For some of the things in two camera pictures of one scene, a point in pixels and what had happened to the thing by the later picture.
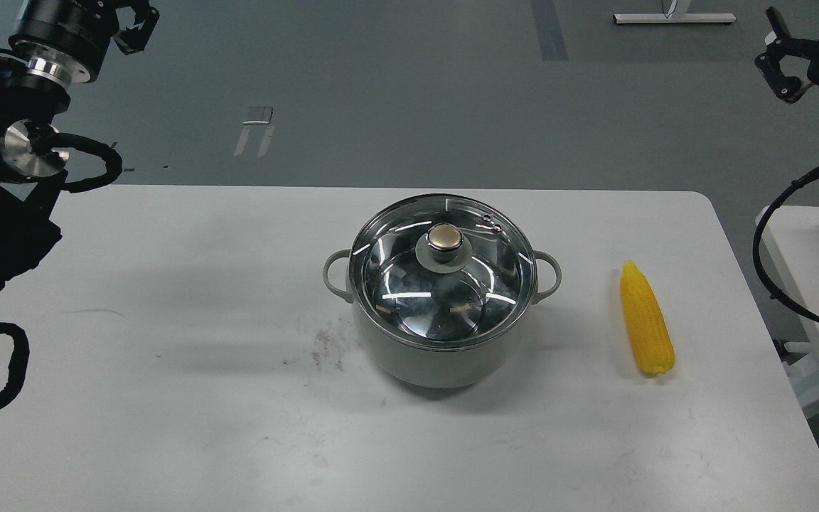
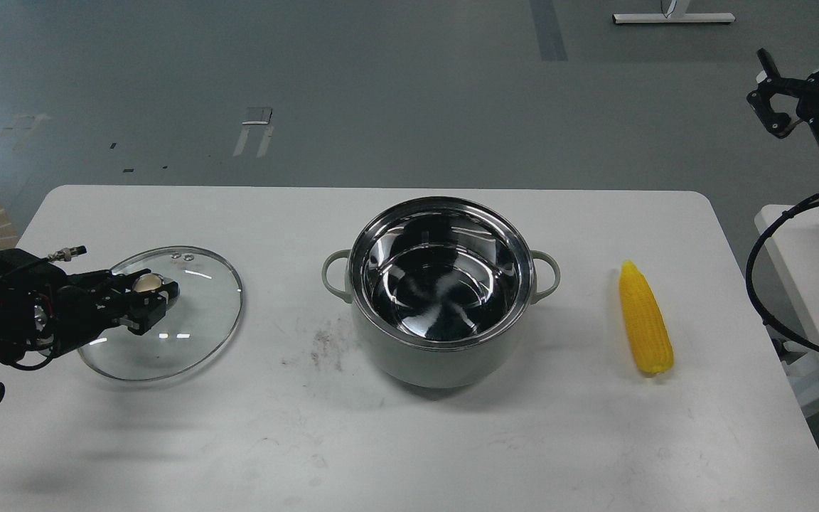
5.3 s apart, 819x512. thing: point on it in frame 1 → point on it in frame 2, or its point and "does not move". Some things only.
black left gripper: [78, 33] → [40, 311]
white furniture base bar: [674, 18] does not move
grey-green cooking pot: [443, 289] does not move
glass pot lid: [443, 271] → [197, 324]
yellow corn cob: [647, 323] does not move
